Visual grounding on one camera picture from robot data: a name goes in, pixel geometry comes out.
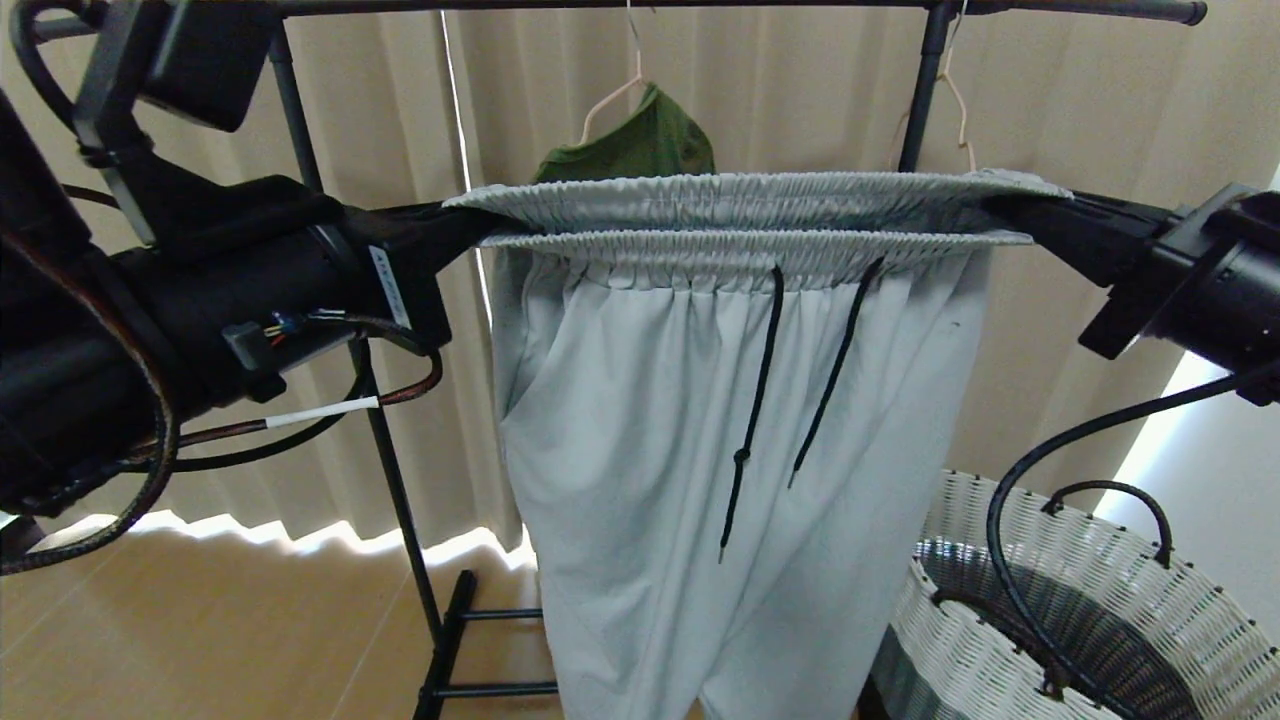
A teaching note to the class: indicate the pink clothes hanger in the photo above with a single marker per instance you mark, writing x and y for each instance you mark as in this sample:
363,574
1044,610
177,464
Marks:
962,110
605,105

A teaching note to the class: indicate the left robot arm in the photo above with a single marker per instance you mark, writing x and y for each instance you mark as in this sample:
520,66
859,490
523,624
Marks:
40,380

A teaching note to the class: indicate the beige curtain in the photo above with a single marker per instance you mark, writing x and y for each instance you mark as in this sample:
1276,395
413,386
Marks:
1080,100

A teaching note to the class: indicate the green printed shirt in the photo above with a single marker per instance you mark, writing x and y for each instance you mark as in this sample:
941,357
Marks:
650,145

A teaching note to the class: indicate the pale grey garment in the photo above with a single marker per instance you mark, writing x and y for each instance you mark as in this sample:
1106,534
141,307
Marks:
640,450

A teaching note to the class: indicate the white laundry basket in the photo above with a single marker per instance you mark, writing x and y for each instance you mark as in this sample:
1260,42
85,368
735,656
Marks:
1180,620

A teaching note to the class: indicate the black clothes rack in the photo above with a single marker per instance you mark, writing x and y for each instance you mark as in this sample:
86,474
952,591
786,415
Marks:
385,450

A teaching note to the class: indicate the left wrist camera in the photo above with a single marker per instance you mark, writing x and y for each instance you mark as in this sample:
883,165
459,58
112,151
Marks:
200,60

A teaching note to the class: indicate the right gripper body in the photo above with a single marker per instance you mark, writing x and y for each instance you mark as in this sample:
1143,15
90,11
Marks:
1220,290

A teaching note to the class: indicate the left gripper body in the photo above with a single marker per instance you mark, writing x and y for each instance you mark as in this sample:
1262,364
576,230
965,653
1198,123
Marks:
270,290

